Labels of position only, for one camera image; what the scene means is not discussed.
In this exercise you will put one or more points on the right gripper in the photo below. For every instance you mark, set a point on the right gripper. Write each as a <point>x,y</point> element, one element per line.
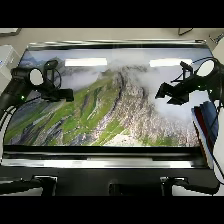
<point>175,91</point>

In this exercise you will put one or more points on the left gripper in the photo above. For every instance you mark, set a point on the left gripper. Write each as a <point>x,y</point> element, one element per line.
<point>63,95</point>

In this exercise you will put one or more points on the blue T-shirt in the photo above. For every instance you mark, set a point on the blue T-shirt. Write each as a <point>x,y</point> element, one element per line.
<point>209,116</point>

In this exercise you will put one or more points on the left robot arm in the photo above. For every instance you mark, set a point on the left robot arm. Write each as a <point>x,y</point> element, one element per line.
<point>20,83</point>

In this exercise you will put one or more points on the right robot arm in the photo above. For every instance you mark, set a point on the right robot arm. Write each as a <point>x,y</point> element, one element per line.
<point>208,71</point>

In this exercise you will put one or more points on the red garment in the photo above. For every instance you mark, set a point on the red garment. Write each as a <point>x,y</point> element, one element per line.
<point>199,125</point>

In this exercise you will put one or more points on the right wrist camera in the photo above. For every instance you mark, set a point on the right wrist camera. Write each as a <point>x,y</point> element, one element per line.
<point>186,68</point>

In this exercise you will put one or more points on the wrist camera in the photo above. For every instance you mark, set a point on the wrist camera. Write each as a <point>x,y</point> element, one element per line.
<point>50,68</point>
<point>186,68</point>

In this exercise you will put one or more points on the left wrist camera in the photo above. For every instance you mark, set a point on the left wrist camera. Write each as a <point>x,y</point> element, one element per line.
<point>50,68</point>

